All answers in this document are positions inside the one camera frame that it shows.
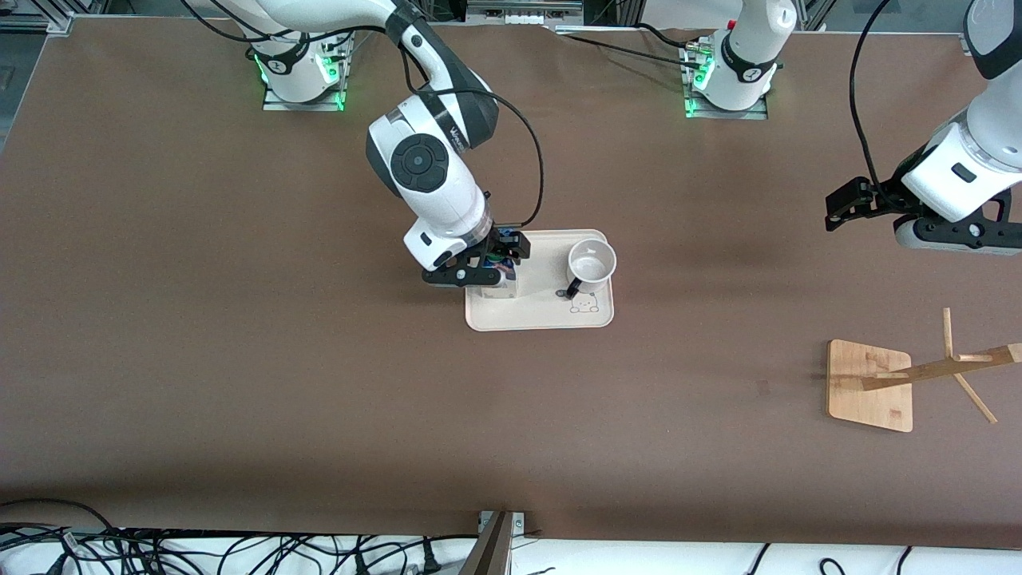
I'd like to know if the blue milk carton green cap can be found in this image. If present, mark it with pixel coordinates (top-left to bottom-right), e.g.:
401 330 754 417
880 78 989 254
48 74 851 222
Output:
477 252 518 301

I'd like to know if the white cup black handle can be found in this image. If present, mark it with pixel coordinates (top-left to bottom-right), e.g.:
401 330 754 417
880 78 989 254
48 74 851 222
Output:
564 238 618 301

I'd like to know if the beige rabbit print tray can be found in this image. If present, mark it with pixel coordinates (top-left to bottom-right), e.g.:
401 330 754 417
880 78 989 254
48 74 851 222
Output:
465 229 616 332

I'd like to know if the wooden cup stand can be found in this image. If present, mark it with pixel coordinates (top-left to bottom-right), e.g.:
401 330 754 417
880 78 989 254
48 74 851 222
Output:
826 307 1022 434

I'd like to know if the grey power strip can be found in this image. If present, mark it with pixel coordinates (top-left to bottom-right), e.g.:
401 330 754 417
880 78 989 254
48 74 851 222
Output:
467 0 584 25

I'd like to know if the aluminium profile beam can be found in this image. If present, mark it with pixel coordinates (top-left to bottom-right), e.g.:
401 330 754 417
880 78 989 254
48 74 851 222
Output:
459 511 513 575

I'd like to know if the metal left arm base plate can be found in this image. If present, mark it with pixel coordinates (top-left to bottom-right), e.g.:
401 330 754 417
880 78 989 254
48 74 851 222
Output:
683 40 769 121

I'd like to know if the long black table cable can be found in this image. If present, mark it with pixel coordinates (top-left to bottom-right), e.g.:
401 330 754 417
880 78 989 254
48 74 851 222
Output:
557 30 707 71

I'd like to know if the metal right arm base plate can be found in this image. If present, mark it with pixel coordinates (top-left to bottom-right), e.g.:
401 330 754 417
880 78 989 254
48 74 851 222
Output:
262 32 352 113

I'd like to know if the short black table cable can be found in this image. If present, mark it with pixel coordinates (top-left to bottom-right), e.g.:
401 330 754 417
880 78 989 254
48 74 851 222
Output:
635 22 715 50

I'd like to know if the black looped cable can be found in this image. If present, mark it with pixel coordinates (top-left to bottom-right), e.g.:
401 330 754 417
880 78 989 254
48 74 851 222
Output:
0 498 121 560

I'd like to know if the aluminium frame rail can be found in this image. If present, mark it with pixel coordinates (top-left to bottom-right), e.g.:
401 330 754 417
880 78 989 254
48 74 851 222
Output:
0 0 74 34

